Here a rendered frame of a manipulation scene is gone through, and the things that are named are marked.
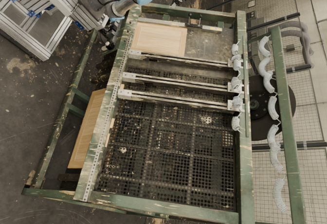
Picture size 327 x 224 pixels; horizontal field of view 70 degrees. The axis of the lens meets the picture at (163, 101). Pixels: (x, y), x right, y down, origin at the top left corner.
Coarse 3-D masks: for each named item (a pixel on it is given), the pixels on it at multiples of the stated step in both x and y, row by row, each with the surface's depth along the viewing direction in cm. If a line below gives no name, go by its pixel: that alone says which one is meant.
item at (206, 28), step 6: (138, 18) 263; (144, 18) 264; (162, 24) 262; (168, 24) 261; (174, 24) 261; (180, 24) 261; (198, 30) 263; (204, 30) 262; (210, 30) 260; (216, 30) 259
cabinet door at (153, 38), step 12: (144, 24) 262; (156, 24) 263; (144, 36) 254; (156, 36) 255; (168, 36) 255; (180, 36) 256; (132, 48) 245; (144, 48) 246; (156, 48) 247; (168, 48) 248; (180, 48) 248
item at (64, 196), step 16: (96, 32) 307; (80, 64) 278; (96, 64) 294; (112, 64) 281; (96, 80) 276; (64, 112) 248; (128, 112) 288; (48, 144) 232; (48, 160) 225; (64, 176) 223; (32, 192) 208; (48, 192) 196; (64, 192) 185; (112, 208) 281
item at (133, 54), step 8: (128, 56) 239; (136, 56) 237; (144, 56) 235; (152, 56) 234; (160, 56) 235; (168, 56) 236; (176, 56) 236; (184, 56) 236; (240, 56) 219; (176, 64) 239; (184, 64) 238; (192, 64) 236; (200, 64) 234; (208, 64) 233; (216, 64) 233; (224, 64) 234; (232, 64) 229; (240, 64) 230
